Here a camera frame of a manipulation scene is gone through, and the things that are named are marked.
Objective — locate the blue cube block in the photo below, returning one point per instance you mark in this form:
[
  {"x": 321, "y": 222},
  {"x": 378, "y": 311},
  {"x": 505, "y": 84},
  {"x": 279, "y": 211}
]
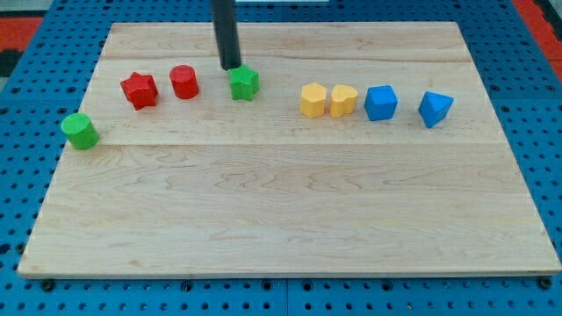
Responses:
[{"x": 380, "y": 103}]

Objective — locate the red cylinder block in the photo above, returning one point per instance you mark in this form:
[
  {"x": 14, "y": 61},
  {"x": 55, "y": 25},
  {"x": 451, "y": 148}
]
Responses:
[{"x": 184, "y": 81}]

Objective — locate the red star block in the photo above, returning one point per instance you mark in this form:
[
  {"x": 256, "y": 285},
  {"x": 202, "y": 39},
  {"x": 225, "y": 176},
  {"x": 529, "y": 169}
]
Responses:
[{"x": 140, "y": 90}]

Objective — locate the green cylinder block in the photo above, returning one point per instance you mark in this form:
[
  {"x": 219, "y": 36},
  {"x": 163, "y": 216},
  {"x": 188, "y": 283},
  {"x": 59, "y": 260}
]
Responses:
[{"x": 80, "y": 131}]

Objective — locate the blue triangular prism block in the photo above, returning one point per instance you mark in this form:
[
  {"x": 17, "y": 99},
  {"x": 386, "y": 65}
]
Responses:
[{"x": 434, "y": 108}]

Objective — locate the green star block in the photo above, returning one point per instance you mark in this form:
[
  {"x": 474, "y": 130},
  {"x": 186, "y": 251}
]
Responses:
[{"x": 244, "y": 83}]

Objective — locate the light wooden board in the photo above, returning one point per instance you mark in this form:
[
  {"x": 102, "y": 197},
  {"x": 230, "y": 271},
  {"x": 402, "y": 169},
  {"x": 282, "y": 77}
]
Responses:
[{"x": 210, "y": 187}]

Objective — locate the yellow hexagon block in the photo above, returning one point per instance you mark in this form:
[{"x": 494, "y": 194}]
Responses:
[{"x": 313, "y": 100}]

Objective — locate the yellow heart block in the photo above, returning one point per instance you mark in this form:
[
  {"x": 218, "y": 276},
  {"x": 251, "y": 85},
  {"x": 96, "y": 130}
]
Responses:
[{"x": 343, "y": 100}]

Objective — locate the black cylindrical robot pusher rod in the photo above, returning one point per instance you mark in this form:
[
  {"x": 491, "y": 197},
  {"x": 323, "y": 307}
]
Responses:
[{"x": 226, "y": 33}]

